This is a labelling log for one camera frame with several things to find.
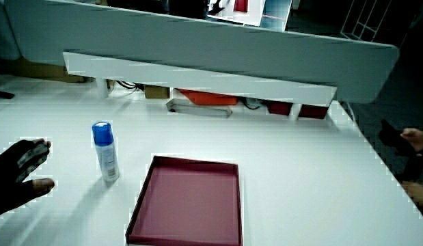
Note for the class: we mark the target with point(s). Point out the person's left hand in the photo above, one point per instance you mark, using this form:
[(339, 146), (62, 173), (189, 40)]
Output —
[(7, 181)]

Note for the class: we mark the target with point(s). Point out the white glue bottle blue cap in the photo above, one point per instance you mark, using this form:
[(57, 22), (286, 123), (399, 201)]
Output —
[(107, 160)]

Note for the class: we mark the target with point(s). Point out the grey desk partition panel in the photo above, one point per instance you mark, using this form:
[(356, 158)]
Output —
[(197, 44)]

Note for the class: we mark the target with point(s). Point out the white desk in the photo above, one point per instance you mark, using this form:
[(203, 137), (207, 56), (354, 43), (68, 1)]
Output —
[(300, 171)]

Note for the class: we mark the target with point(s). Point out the brown cardboard box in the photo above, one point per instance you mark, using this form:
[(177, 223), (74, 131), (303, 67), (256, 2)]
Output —
[(33, 70)]

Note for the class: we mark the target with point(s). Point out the small tan cardboard box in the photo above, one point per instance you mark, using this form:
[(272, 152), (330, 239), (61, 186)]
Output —
[(156, 92)]

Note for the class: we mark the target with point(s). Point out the maroon shallow tray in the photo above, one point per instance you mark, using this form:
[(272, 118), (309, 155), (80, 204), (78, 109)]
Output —
[(189, 201)]

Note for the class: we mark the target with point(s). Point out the grey rectangular tray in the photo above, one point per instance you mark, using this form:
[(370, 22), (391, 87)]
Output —
[(201, 110)]

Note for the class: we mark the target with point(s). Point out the white desktop riser shelf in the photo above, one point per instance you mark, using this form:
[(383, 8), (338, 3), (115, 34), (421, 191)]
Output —
[(197, 80)]

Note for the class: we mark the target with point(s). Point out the orange box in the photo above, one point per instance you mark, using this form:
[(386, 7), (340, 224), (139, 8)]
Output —
[(207, 98)]

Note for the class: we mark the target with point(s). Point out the dark red box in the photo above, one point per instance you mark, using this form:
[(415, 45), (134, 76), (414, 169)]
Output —
[(313, 112), (280, 108)]

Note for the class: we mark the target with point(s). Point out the white and red board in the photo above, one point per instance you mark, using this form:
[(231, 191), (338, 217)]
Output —
[(238, 12)]

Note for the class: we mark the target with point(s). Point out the blue board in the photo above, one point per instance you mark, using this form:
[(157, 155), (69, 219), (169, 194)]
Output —
[(276, 15)]

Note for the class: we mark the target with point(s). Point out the black object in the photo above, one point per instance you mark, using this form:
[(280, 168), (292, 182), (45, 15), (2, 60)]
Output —
[(392, 138)]

